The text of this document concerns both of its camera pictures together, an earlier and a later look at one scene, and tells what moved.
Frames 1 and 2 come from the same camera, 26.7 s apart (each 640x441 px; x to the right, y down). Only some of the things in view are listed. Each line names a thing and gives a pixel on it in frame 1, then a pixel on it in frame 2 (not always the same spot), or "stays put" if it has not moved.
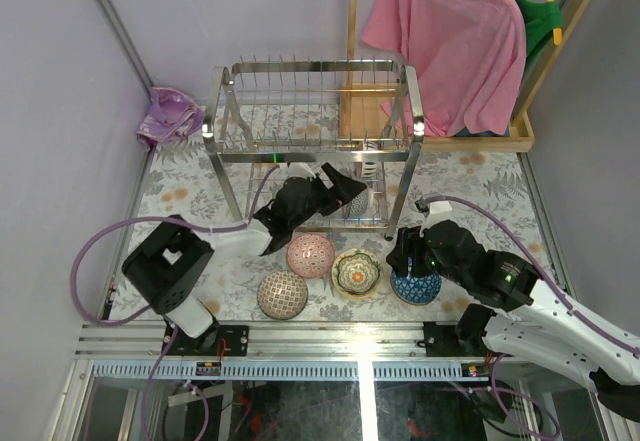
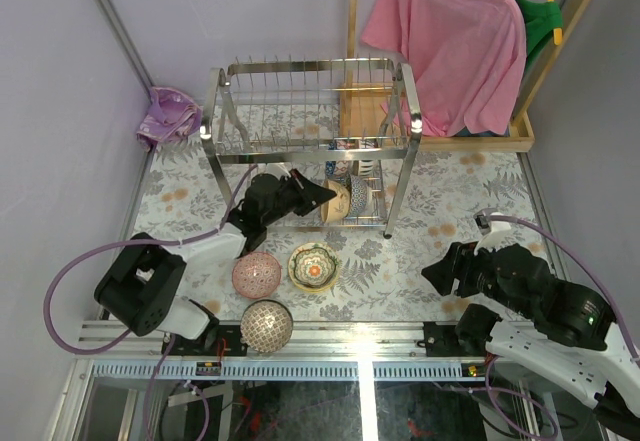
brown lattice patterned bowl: (282, 295) -> (266, 326)
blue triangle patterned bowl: (418, 290) -> (339, 169)
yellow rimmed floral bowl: (357, 273) -> (314, 267)
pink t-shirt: (466, 43) stays put
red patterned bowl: (310, 255) -> (256, 275)
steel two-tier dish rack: (364, 117) stays put
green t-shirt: (538, 19) stays put
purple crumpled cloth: (172, 115) stays put
